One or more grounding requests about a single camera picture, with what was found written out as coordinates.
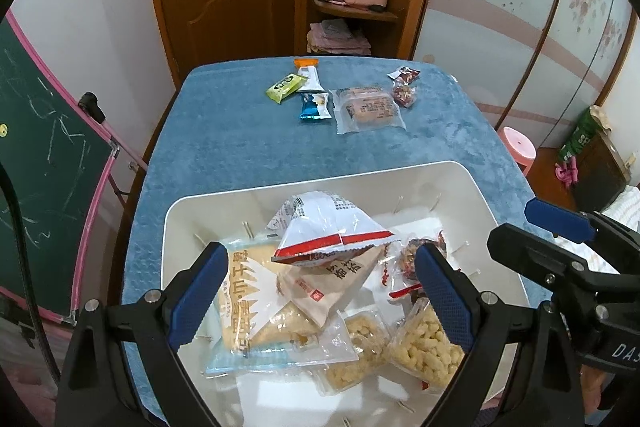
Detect red white triangular snack packet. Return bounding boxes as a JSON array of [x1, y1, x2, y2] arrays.
[[265, 191, 396, 267]]

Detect green bag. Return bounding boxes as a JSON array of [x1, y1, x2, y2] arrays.
[[557, 106, 613, 165]]

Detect dark wooden cabinet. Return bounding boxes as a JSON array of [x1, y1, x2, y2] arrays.
[[570, 132, 636, 212]]

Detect checked cloth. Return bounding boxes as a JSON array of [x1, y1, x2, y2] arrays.
[[597, 187, 640, 233]]

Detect folded pink cloths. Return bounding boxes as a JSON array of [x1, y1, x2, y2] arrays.
[[306, 19, 373, 56]]

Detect small dark red packet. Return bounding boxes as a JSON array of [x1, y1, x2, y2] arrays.
[[388, 67, 421, 84]]

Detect beige snack packet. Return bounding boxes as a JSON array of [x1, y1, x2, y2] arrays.
[[277, 242, 391, 327]]

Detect orange white snack packet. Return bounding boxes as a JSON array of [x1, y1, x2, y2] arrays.
[[294, 58, 325, 92]]

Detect green snack packet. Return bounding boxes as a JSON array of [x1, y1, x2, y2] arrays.
[[265, 74, 307, 104]]

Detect white plastic bin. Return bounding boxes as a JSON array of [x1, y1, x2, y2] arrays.
[[161, 160, 532, 427]]

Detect square puffed rice packet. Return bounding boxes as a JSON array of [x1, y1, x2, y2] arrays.
[[312, 309, 396, 395]]

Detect long puffed rice bar packet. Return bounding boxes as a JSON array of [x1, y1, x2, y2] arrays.
[[385, 299, 466, 390]]

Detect clear mixed nut packet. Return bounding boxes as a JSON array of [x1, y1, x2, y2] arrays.
[[391, 82, 418, 108]]

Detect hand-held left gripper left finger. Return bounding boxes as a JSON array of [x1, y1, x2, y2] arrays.
[[59, 241, 230, 427]]

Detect blue white snack packet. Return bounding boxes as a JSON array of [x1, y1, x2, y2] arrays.
[[298, 91, 333, 122]]

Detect pink plastic stool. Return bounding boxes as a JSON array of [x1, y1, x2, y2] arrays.
[[497, 126, 537, 175]]

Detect floral sliding wardrobe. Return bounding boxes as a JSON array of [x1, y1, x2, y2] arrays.
[[412, 0, 640, 148]]

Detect large cream wafer packet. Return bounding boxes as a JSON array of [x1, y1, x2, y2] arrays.
[[202, 239, 321, 375]]

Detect green chalkboard with pink frame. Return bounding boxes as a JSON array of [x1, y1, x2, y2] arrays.
[[0, 7, 151, 325]]

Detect brown cake packet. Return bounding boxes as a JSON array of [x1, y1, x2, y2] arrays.
[[331, 85, 407, 135]]

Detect pink toy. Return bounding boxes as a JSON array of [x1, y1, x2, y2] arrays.
[[554, 157, 581, 185]]

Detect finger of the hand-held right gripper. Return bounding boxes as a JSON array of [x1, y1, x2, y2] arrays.
[[486, 223, 618, 293], [524, 198, 613, 243]]

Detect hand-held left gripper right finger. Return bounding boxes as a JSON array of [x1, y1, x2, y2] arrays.
[[415, 242, 586, 427]]

